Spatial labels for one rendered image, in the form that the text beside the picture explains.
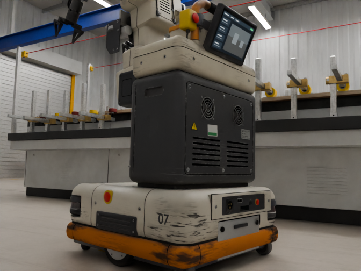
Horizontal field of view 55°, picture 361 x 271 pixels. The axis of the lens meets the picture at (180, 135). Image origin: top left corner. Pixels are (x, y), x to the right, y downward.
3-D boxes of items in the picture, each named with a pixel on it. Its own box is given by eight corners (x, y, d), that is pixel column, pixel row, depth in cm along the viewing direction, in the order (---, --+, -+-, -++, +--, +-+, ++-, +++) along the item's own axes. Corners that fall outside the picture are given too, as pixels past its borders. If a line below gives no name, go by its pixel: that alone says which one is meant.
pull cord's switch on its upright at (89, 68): (86, 141, 480) (90, 62, 490) (81, 141, 485) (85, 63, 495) (91, 141, 487) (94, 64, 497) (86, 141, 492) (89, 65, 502)
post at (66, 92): (63, 136, 347) (66, 89, 351) (60, 136, 348) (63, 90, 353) (66, 137, 350) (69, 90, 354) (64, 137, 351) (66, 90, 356)
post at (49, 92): (47, 134, 359) (49, 88, 364) (44, 135, 361) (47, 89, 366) (49, 135, 362) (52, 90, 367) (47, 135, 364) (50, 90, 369)
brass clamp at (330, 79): (348, 81, 219) (348, 73, 219) (325, 83, 226) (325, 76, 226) (348, 83, 224) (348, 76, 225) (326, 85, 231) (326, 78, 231)
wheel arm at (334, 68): (337, 69, 196) (337, 63, 197) (330, 70, 198) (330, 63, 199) (345, 87, 239) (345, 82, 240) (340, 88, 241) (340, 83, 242)
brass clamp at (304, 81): (307, 85, 231) (306, 78, 232) (286, 87, 238) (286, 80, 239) (308, 87, 237) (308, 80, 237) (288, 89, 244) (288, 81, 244)
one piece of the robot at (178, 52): (260, 212, 151) (260, 27, 159) (176, 225, 110) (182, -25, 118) (199, 205, 173) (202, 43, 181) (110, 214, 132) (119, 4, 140)
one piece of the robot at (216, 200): (272, 211, 143) (272, 190, 144) (213, 220, 112) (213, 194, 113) (266, 210, 144) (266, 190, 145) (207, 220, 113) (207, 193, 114)
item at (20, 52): (14, 133, 386) (20, 45, 396) (9, 133, 391) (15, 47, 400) (23, 134, 396) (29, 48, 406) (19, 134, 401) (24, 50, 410)
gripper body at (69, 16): (57, 19, 173) (62, 5, 171) (74, 27, 181) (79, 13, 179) (63, 22, 169) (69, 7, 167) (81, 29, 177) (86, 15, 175)
